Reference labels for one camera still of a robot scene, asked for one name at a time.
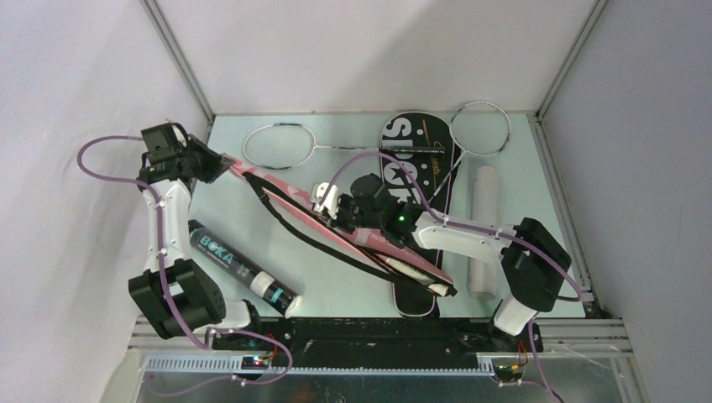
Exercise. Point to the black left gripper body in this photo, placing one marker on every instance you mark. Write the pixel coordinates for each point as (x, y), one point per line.
(204, 164)

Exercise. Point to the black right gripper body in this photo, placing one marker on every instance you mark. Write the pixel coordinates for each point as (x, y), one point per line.
(350, 215)

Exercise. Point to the pink racket cover bag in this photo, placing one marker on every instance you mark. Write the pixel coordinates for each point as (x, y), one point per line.
(291, 207)

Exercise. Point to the black racket cover bag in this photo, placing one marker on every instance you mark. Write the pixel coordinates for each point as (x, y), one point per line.
(433, 175)

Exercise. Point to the black shuttlecock tube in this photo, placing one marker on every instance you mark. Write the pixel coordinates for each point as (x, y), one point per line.
(243, 269)

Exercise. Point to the white black racket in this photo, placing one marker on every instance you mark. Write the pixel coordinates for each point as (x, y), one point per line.
(479, 129)

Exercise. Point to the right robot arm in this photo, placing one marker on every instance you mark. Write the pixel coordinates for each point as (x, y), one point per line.
(534, 263)

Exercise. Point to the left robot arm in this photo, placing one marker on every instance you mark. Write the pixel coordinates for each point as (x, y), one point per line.
(174, 293)

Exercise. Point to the white racket under pink racket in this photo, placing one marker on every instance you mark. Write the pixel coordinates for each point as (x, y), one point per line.
(284, 146)

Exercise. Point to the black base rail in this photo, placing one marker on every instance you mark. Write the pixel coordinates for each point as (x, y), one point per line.
(380, 343)

